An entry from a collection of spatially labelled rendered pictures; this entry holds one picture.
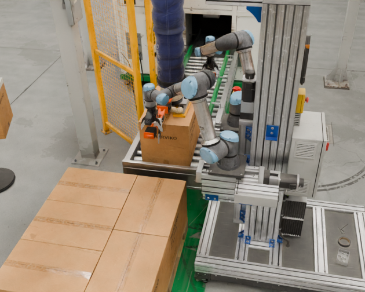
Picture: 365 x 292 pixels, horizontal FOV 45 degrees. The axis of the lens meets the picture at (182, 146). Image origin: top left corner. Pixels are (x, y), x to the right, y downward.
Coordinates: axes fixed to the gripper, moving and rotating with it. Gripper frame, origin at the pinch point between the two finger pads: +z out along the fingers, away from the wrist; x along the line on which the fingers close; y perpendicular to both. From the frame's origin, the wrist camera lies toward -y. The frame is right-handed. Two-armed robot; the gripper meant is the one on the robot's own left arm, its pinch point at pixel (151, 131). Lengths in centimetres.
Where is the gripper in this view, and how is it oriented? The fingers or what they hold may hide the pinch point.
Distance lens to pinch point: 305.0
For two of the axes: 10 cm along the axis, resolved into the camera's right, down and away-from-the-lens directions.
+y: 2.2, -5.7, 7.9
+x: -9.7, -1.1, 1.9
